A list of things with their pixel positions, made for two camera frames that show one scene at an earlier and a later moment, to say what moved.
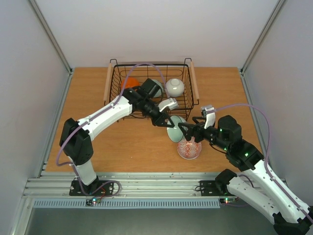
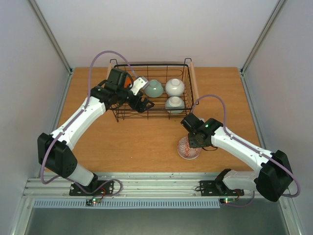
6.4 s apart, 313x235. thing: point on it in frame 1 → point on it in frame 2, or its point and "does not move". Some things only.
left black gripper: (160, 120) → (142, 108)
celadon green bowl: (174, 133) → (174, 102)
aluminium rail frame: (55, 185) does not move
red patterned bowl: (189, 150) does not move
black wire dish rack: (177, 80) does not move
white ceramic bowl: (174, 87) does not move
